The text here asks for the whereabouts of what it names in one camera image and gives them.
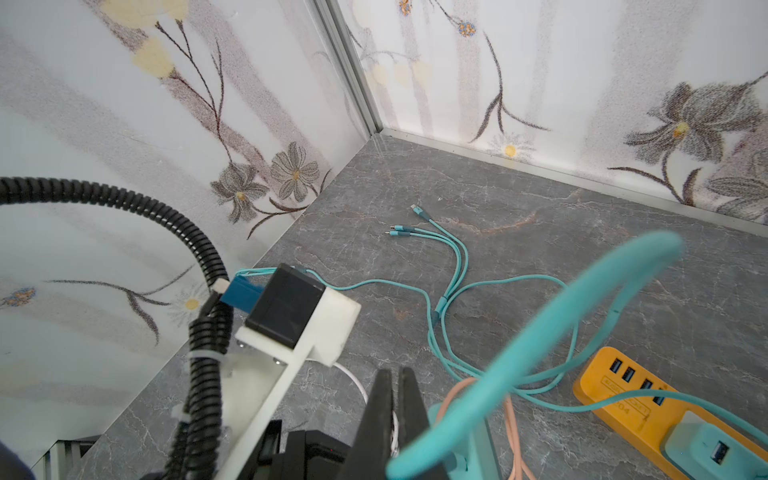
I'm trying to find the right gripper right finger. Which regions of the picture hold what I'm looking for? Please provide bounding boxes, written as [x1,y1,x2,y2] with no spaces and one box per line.
[398,367,430,453]

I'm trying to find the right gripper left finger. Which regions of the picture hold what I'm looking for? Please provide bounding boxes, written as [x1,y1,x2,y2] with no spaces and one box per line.
[350,369,393,480]

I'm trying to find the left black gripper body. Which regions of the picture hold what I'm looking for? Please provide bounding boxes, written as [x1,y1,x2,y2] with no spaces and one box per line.
[237,420,350,480]

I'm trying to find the white charging cable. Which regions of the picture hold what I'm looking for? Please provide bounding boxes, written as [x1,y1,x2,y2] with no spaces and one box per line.
[332,361,400,457]

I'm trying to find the teal charger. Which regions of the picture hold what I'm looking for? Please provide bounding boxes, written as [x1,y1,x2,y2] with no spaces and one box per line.
[443,421,501,480]

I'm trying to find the pink charging cable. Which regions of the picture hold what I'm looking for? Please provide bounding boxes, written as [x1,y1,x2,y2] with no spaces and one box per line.
[435,376,536,480]

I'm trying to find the orange power strip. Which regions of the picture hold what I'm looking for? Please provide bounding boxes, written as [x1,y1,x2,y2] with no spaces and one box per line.
[573,347,767,479]

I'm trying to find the teal USB charger plug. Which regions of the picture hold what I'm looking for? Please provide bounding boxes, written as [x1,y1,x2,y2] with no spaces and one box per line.
[661,411,767,480]

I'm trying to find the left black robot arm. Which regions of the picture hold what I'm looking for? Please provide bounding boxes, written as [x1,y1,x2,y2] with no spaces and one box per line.
[1,177,262,479]

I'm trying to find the teal multi-head charging cable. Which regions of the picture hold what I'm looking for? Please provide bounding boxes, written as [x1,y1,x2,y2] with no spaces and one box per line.
[233,203,768,448]

